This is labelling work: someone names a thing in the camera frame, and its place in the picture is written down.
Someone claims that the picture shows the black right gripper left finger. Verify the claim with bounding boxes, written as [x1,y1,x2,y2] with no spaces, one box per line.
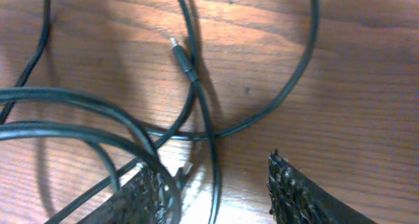
[78,166,181,224]

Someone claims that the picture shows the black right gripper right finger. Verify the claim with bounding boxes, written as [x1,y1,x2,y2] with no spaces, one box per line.
[267,151,375,224]

